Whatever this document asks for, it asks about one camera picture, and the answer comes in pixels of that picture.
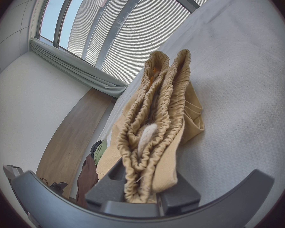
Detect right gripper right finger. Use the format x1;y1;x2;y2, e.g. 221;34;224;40
157;171;202;209

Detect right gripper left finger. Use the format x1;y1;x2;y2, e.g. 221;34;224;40
85;158;127;205

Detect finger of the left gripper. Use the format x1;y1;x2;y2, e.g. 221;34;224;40
49;181;68;195

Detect tan shorts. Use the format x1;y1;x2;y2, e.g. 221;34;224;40
96;49;205;204

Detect bed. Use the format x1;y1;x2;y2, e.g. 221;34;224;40
36;0;285;209

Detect brown shorts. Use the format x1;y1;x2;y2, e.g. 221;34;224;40
76;155;101;208

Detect green garment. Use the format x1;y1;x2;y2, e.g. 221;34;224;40
94;140;108;166

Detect black garment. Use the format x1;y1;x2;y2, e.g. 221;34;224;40
90;141;102;158

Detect grey-green curtain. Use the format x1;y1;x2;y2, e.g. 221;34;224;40
30;38;128;97

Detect window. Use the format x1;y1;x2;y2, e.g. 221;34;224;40
31;0;243;85

